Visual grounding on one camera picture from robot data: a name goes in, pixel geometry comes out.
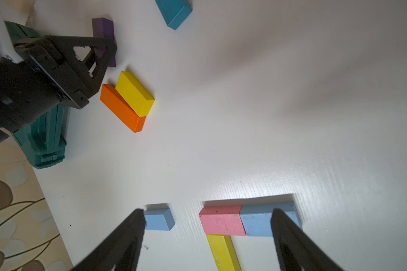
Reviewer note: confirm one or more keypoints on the yellow block beside orange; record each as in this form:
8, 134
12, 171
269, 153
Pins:
133, 92

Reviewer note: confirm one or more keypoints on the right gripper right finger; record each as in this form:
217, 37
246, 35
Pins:
295, 250

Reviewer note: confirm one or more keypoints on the light blue block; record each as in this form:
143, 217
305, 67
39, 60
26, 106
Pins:
159, 219
256, 218

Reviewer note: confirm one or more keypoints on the green plastic tool case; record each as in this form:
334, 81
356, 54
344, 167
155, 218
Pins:
42, 141

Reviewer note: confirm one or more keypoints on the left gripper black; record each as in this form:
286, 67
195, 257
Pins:
55, 70

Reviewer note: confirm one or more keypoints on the pink block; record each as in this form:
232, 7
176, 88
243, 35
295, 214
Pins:
223, 221

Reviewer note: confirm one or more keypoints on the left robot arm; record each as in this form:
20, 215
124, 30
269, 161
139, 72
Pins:
36, 74

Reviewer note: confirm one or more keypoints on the orange long block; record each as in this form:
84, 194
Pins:
120, 108

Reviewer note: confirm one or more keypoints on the long yellow-green block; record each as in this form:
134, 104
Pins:
223, 252

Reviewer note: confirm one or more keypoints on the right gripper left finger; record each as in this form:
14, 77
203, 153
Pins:
120, 251

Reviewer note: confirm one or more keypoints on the teal block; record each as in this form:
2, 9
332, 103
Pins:
174, 12

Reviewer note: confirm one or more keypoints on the purple block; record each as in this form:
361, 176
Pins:
103, 27

